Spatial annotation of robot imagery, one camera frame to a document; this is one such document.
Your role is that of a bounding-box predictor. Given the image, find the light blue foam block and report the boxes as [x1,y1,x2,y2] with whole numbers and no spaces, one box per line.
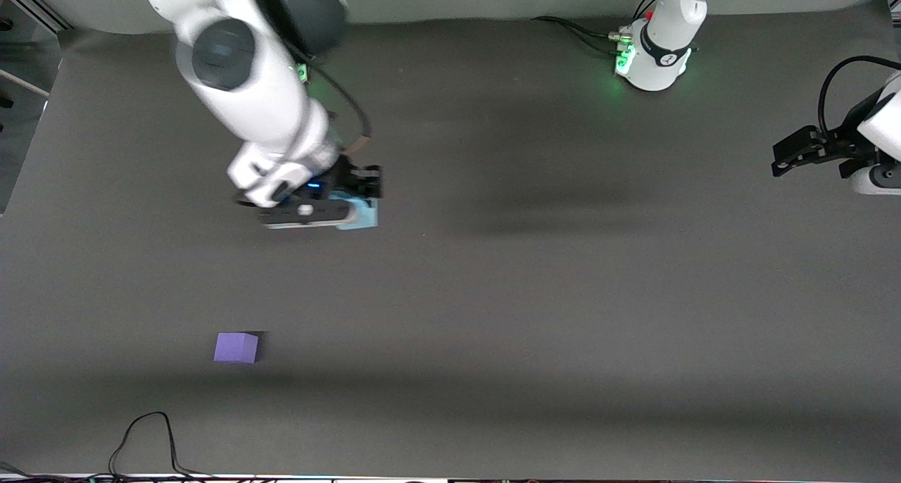
[329,192,380,231]

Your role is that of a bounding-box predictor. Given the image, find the purple foam block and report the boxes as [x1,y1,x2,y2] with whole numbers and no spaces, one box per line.
[213,332,260,365]

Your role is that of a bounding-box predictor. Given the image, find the dark grey table mat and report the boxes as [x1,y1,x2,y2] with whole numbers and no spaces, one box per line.
[0,1,901,481]

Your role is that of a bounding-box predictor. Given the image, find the black left arm base cables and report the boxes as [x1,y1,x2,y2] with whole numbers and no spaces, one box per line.
[530,0,659,56]

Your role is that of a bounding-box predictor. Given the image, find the looping black cable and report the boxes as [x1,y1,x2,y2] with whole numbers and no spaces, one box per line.
[108,411,219,481]

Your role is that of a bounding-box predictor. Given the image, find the aluminium frame rail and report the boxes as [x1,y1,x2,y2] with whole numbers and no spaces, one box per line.
[0,0,73,35]

